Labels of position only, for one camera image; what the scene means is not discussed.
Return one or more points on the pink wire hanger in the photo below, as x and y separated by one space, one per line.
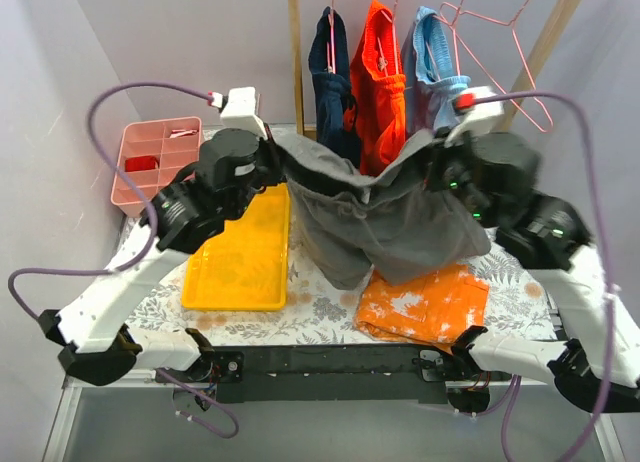
529 78

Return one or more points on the white red cloth back compartment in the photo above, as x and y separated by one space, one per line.
178 133

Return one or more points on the red folded cloth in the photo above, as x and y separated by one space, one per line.
141 163

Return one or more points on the pink hanger with blue shorts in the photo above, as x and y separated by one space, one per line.
449 13

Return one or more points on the grey shorts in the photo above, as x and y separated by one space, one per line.
351 223

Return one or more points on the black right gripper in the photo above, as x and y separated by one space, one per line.
439 164

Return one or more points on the yellow plastic tray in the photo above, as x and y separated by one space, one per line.
245 268

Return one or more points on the red orange shorts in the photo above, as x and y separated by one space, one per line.
381 106

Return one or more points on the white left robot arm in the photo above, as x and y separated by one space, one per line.
97 345

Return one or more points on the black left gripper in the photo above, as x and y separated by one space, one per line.
270 157

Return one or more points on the pink divided organizer box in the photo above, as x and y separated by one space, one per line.
152 152

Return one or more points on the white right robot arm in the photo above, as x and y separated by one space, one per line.
550 240

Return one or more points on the wooden clothes rack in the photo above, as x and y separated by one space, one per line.
547 40

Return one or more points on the light blue shorts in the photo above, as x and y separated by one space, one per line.
432 84

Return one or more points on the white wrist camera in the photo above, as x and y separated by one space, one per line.
476 118
238 109

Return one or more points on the orange white folded shorts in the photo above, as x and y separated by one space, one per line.
431 310

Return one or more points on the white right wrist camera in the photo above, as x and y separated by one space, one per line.
476 118

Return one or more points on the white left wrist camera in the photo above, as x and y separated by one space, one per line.
238 109

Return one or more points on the pink hanger with red shorts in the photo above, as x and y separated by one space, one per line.
382 62

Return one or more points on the navy blue shorts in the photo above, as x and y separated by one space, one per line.
335 105

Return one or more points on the pink hanger with navy shorts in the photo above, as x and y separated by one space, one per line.
331 57

